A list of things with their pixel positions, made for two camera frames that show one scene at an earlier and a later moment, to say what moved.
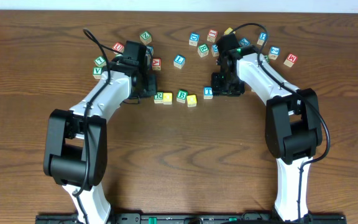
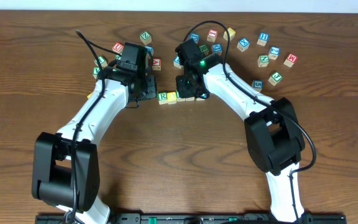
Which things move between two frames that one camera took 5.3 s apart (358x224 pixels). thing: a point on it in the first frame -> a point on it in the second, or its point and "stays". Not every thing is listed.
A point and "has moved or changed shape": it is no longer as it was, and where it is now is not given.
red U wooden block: [119, 47] stays
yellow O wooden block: [167, 98] has moved or changed shape
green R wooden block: [158, 98] has moved or changed shape
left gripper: [148, 86] stays
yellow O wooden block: [191, 101] has moved or changed shape
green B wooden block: [181, 95] stays
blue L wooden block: [179, 61] stays
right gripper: [217, 89] -> [182, 91]
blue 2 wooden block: [274, 53] stays
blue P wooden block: [150, 51] stays
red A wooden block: [156, 63] stays
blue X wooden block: [244, 42] stays
